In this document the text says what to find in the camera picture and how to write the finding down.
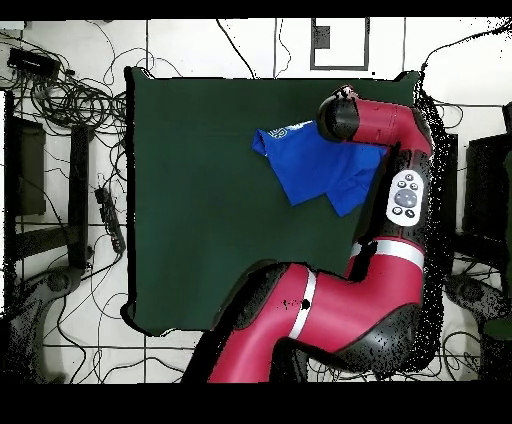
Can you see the blue printed T-shirt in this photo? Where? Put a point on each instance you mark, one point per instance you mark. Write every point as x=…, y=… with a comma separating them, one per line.
x=320, y=168

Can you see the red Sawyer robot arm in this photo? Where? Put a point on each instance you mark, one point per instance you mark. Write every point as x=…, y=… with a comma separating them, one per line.
x=360, y=300

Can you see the small dark grey square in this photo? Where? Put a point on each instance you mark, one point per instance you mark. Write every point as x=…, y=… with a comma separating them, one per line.
x=322, y=38

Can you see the dark green table cloth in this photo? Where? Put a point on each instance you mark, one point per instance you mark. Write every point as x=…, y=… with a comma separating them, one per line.
x=200, y=200

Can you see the dark grey floor stand base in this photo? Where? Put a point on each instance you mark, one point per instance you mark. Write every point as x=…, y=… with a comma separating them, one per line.
x=58, y=282
x=472, y=292

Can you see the black power strip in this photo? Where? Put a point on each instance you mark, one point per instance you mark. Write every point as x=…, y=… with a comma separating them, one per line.
x=110, y=218

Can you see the dark green round object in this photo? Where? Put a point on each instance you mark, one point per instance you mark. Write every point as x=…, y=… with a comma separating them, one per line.
x=498, y=328

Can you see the black electronics box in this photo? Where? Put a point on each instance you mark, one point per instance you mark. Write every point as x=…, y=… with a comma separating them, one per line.
x=34, y=62

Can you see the grey square floor frame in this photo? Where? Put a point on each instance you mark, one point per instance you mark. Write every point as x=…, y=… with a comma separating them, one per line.
x=340, y=68

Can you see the black metal frame stand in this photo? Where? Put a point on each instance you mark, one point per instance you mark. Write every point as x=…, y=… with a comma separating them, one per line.
x=78, y=192
x=484, y=188

